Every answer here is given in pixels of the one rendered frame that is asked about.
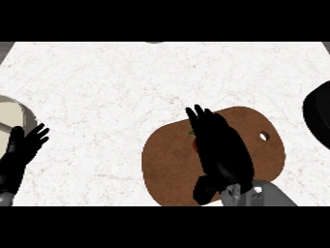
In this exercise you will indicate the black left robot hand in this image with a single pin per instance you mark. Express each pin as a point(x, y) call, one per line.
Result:
point(9, 161)

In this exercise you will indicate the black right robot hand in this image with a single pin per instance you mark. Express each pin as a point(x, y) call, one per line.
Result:
point(221, 151)

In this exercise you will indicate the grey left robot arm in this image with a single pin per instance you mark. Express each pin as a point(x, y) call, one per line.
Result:
point(3, 198)

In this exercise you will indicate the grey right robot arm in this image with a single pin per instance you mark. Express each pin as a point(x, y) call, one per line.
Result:
point(258, 195)

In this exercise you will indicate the red bell pepper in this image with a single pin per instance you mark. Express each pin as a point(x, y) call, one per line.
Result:
point(194, 143)

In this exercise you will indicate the brown wooden cutting board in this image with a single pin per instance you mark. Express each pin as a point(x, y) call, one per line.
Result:
point(171, 168)

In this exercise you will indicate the black pan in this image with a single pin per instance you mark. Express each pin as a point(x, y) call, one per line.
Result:
point(325, 117)

